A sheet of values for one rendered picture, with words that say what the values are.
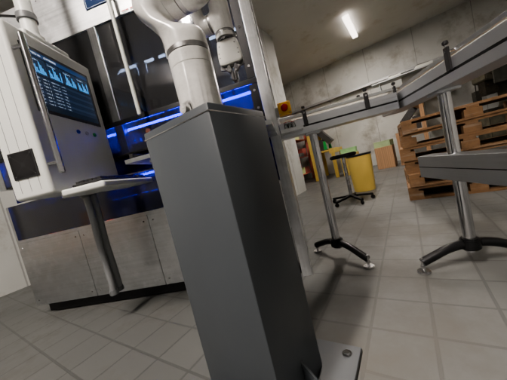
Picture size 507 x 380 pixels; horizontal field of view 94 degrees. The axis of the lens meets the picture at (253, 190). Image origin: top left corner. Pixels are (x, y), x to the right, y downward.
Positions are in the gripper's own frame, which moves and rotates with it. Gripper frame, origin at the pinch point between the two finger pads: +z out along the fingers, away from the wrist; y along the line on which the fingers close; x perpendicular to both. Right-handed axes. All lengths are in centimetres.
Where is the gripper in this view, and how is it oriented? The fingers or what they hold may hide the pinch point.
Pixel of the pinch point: (235, 77)
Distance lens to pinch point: 113.4
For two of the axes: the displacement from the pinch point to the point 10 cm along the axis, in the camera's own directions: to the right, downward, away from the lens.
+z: 2.3, 9.7, 0.7
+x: -1.6, 1.1, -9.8
